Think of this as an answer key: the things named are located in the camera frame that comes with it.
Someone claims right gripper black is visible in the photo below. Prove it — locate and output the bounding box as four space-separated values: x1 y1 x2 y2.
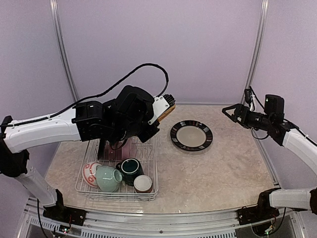
223 103 273 131

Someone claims light pink plate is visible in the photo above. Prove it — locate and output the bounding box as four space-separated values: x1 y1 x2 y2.
121 138 132 160

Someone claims yellow polka dot plate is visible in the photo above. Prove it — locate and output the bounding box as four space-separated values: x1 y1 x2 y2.
157 105 176 122

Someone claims black striped rim plate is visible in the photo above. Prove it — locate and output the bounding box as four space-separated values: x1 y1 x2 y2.
170 120 213 152

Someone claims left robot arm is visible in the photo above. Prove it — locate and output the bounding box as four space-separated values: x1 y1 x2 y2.
0 85 168 221

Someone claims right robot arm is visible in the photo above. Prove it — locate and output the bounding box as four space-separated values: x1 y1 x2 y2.
222 94 317 220

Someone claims dark green mug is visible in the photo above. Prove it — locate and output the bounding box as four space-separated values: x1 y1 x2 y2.
116 158 144 186

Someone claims dark pink dotted plate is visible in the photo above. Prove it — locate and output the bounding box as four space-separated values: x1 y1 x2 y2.
105 144 116 161

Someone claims small black plate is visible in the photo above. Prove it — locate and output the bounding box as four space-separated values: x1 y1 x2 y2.
97 139 106 160

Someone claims brown cup white base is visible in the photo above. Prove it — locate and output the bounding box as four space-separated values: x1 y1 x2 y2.
134 175 153 193

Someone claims light green ceramic bowl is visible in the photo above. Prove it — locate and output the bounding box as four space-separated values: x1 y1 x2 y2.
96 165 123 192

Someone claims red patterned white bowl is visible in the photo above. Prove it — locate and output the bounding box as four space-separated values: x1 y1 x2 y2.
82 162 101 188

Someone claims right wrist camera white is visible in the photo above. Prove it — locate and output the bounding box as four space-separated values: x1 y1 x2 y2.
244 86 256 112

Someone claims white wire dish rack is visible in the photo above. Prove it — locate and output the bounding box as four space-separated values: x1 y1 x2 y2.
75 137 159 201

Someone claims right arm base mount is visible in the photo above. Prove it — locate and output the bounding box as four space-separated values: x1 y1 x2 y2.
237 206 279 225

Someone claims right aluminium corner post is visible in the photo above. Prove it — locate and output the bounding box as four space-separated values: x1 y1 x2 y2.
239 0 269 110

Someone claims aluminium corner post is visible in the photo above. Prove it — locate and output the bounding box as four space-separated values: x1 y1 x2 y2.
239 0 269 110
50 0 79 101

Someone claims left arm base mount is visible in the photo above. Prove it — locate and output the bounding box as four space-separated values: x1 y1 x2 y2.
43 205 87 226

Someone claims aluminium front rail frame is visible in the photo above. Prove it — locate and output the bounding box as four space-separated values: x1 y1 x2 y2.
17 195 307 238

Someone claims left aluminium corner post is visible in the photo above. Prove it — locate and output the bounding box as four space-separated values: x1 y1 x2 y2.
50 0 79 101

